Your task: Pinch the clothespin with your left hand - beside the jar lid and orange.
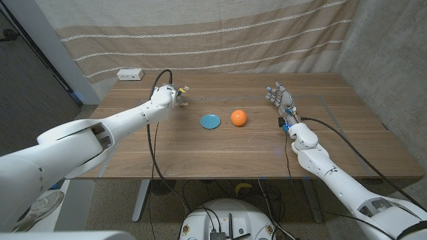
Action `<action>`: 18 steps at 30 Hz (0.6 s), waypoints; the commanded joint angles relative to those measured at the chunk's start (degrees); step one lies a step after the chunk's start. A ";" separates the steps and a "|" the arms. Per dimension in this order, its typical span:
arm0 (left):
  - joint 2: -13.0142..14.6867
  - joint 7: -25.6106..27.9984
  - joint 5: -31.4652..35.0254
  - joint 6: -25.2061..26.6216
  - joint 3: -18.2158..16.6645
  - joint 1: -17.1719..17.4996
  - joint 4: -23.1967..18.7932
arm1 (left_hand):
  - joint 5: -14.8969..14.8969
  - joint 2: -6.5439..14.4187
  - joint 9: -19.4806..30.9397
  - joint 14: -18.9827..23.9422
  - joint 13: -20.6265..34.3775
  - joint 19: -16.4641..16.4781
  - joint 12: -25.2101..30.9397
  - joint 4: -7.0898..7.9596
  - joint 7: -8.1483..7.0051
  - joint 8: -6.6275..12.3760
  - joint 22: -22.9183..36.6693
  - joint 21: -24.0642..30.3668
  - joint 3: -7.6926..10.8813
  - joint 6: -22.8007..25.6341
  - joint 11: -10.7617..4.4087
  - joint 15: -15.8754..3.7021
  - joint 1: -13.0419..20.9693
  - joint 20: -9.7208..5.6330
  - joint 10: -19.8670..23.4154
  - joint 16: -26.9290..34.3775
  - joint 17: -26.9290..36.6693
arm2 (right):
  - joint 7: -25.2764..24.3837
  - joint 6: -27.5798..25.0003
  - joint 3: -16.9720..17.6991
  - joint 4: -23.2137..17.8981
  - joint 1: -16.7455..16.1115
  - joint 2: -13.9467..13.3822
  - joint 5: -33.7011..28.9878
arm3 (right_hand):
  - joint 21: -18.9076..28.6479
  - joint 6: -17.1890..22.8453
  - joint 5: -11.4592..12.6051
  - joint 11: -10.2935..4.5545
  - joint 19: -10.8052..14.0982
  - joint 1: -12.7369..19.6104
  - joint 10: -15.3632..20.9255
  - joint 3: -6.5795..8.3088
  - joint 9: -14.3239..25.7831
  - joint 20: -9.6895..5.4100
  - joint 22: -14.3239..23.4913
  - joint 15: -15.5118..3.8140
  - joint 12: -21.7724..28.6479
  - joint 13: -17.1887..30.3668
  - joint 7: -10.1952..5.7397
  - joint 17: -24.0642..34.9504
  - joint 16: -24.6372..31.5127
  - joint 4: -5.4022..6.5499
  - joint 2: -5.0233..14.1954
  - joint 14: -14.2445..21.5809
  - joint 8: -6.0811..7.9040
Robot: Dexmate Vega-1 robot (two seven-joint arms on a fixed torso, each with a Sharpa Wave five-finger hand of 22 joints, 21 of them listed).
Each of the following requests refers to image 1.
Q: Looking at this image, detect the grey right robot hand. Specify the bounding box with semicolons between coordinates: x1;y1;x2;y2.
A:
265;81;300;127

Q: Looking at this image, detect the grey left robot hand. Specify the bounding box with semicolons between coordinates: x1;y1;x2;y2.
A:
172;93;186;108

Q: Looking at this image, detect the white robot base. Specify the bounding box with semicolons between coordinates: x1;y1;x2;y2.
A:
179;199;277;240

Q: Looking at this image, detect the small blue plate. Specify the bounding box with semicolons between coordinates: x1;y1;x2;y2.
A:
199;113;222;130

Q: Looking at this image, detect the orange fruit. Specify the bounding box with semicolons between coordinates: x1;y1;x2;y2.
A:
230;109;248;127

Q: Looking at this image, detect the white power strip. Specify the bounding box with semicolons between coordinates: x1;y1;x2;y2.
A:
116;68;145;81

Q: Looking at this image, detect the beige striped backdrop cloth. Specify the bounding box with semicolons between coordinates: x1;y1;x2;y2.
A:
35;0;360;85

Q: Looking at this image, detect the yellow banana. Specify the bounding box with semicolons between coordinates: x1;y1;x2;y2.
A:
234;182;254;197

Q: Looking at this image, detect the grey table leg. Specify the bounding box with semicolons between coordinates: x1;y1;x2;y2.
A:
132;179;151;223
302;178;324;223

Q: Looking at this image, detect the grey sneaker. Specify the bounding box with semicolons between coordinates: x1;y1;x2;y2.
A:
13;189;65;233

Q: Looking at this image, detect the white robot torso shell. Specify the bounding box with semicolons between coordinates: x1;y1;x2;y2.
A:
0;231;136;240

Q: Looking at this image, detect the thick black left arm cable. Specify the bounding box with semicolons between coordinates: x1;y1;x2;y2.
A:
146;69;191;217

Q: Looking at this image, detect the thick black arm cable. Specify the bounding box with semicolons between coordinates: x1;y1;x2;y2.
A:
300;116;427;213
146;69;191;217

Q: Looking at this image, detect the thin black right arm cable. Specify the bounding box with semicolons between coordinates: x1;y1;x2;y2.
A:
284;130;398;240

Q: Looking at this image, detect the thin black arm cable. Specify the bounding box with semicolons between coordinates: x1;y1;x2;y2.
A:
147;121;160;240
284;130;398;240

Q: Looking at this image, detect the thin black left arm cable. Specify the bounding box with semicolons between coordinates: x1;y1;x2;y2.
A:
147;121;160;240

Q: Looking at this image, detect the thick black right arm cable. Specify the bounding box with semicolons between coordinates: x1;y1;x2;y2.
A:
300;116;427;213

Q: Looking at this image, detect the black door handle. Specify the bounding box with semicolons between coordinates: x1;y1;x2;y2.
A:
0;29;21;43

